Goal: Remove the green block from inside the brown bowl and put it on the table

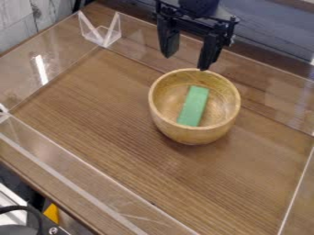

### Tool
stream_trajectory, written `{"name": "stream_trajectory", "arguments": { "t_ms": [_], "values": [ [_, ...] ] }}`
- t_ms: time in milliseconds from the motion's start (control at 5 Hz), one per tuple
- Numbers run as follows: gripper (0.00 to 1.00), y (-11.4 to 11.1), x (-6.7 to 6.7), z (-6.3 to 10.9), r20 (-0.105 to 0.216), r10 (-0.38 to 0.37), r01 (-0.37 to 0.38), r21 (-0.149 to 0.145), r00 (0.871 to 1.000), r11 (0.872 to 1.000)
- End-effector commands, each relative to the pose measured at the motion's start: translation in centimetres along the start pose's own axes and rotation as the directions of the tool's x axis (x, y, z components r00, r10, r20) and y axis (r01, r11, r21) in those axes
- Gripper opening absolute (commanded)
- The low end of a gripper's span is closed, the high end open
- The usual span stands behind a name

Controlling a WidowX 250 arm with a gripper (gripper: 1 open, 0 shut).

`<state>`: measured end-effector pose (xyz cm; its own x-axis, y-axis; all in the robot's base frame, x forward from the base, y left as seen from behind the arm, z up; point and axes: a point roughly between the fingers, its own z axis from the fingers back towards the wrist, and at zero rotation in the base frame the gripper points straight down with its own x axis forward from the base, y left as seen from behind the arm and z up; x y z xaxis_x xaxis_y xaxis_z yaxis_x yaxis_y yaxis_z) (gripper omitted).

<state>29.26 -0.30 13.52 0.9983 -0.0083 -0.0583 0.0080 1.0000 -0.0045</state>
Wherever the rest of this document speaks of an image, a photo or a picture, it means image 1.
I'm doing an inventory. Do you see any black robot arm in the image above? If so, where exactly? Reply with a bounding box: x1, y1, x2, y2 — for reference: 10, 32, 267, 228
154, 0, 239, 71

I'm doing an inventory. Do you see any yellow black device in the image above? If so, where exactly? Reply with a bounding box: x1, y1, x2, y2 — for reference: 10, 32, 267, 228
25, 198, 74, 235

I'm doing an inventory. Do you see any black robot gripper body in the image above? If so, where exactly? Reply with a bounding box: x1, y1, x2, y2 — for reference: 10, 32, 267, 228
154, 0, 239, 46

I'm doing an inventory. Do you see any clear acrylic corner bracket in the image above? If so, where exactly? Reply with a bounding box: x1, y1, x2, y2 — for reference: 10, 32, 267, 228
77, 12, 121, 48

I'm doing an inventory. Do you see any brown wooden bowl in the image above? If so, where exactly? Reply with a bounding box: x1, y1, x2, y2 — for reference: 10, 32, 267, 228
148, 68, 241, 145

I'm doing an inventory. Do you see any green rectangular block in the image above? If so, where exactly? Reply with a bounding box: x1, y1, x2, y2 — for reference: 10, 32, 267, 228
176, 85, 209, 127

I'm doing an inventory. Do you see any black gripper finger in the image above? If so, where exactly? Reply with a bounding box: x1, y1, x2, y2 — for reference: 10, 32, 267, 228
156, 17, 180, 58
197, 33, 221, 71

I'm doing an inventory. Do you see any black cable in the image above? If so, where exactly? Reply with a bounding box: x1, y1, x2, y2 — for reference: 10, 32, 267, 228
0, 205, 43, 235

